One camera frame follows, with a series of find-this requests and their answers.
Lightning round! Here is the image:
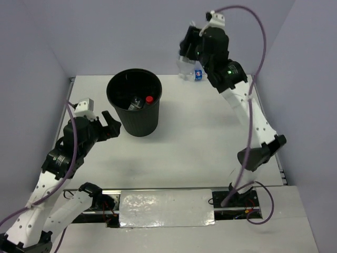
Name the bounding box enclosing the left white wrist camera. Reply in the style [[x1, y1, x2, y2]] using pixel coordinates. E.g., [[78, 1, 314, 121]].
[[74, 98, 97, 121]]

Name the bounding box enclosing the silver foil sheet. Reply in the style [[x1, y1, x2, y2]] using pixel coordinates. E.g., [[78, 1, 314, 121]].
[[119, 189, 215, 228]]

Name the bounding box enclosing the red cap red label bottle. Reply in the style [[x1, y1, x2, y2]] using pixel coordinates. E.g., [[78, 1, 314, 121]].
[[144, 96, 154, 106]]

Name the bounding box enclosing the black plastic waste bin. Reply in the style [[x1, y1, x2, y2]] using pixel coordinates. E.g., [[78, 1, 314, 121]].
[[106, 69, 162, 137]]

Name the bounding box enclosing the clear bottle dark blue label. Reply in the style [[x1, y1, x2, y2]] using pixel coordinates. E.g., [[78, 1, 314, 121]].
[[128, 96, 145, 111]]

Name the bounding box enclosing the blue label bottle at wall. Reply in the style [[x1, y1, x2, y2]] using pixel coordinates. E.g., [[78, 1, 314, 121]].
[[184, 69, 207, 82]]

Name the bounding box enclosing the clear bottle white green label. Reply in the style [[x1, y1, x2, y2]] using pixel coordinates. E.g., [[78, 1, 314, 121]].
[[175, 20, 201, 80]]

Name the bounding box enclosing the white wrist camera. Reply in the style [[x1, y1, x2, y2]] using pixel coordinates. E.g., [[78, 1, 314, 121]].
[[74, 98, 97, 121], [199, 11, 225, 37]]

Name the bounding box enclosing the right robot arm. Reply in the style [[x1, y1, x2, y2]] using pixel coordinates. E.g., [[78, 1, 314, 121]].
[[177, 25, 286, 207]]

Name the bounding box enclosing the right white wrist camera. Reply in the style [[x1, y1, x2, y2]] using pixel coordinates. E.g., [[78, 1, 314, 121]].
[[199, 11, 225, 37]]

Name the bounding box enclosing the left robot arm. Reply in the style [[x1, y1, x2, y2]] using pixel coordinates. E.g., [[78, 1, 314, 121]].
[[1, 111, 121, 252]]

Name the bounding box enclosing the black metal base rail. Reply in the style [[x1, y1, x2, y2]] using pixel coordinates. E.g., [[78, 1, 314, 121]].
[[73, 189, 262, 228]]

